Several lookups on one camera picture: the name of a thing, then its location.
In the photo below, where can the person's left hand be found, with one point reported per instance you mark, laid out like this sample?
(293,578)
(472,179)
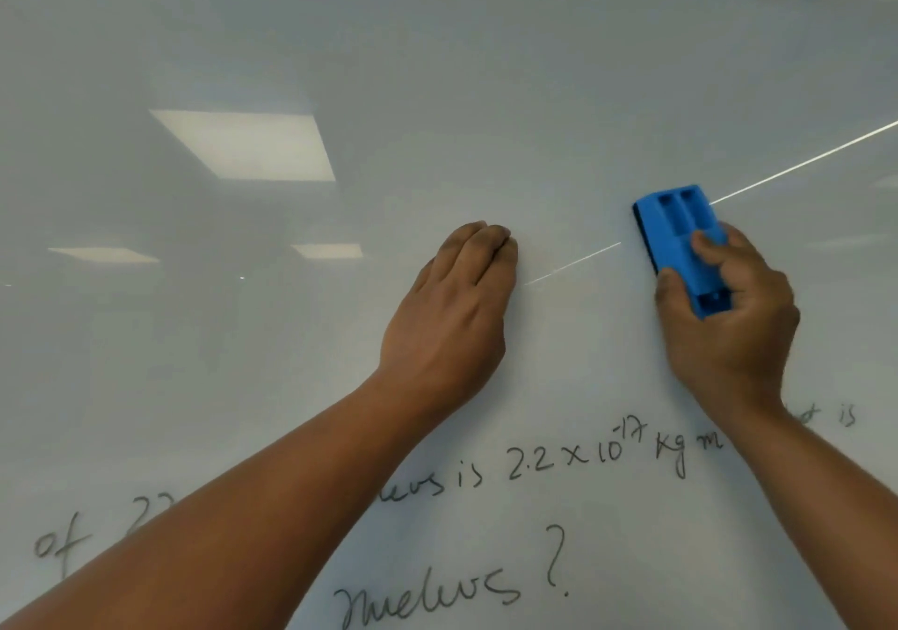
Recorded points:
(445,335)

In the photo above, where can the person's right hand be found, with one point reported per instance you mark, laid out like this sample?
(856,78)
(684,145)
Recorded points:
(736,342)

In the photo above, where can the person's left little finger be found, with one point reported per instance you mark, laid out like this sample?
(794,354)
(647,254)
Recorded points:
(423,277)

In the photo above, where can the person's right thumb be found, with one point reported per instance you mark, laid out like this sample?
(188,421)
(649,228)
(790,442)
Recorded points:
(675,296)

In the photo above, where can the person's left middle finger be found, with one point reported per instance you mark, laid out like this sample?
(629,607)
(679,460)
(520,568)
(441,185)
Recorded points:
(487,254)

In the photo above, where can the blue whiteboard eraser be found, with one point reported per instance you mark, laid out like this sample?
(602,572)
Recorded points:
(677,229)

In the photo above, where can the person's right forearm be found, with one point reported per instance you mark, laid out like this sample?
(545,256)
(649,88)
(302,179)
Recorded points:
(828,510)

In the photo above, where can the person's left forearm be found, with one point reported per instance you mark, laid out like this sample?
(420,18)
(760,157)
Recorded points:
(245,524)

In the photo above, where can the white glass whiteboard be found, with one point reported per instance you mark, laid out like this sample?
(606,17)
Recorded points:
(280,370)

